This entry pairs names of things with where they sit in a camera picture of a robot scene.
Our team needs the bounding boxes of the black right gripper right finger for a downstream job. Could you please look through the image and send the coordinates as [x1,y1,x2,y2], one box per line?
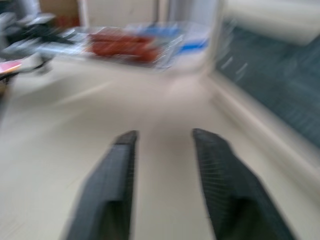
[191,127,295,240]

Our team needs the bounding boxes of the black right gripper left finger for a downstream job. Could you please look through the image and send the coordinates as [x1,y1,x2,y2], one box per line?
[60,129,140,240]

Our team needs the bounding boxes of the white toaster oven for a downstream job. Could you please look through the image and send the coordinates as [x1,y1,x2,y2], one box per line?
[207,0,320,181]

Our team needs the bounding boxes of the clear bin with red items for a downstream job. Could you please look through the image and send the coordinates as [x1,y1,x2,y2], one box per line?
[37,21,185,70]

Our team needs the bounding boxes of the red sausages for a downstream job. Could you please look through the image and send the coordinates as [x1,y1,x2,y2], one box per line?
[86,33,161,62]

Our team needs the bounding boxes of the blue and white box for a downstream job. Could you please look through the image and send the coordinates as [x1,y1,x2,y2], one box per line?
[127,22,210,55]

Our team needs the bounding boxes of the red paper sheet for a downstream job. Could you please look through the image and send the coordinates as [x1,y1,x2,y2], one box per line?
[0,59,23,74]

